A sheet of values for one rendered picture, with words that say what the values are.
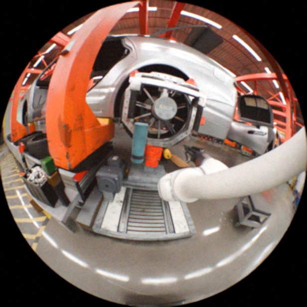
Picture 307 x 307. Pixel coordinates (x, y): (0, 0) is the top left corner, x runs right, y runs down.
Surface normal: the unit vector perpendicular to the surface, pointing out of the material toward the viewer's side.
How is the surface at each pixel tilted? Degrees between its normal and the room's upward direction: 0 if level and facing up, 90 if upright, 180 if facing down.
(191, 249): 0
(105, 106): 90
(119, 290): 0
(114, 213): 0
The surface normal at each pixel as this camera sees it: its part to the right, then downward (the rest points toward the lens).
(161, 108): 0.07, 0.40
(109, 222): 0.17, -0.91
